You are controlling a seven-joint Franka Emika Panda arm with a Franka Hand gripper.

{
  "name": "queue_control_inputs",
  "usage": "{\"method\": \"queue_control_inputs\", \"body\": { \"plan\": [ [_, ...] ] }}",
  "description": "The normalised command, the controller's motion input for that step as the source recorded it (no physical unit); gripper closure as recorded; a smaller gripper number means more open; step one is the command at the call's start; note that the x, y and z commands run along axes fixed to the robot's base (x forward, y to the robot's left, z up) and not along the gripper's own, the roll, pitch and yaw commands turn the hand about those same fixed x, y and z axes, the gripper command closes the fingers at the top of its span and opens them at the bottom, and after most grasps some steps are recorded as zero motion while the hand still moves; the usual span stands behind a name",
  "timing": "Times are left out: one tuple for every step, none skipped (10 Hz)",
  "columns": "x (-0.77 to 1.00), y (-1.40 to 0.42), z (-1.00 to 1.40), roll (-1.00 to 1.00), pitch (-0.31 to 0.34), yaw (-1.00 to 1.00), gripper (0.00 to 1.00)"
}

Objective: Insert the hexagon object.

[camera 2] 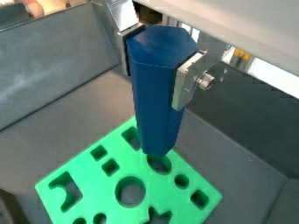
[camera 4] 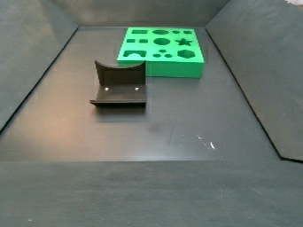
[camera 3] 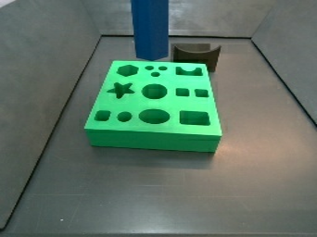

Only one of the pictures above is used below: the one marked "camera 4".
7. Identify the green shape sorter board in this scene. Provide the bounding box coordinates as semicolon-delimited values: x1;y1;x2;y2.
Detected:
117;27;204;78

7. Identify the black curved holder bracket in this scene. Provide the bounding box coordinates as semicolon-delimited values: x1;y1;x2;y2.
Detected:
89;61;147;106

